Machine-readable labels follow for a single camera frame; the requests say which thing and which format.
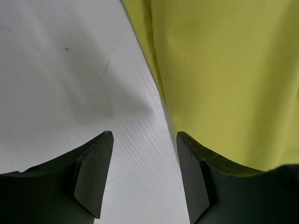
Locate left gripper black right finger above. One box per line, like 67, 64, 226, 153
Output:
177, 132, 299, 224

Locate yellow-green trousers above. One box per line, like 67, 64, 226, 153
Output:
123, 0, 299, 170

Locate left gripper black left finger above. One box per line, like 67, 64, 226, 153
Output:
0, 131, 114, 224

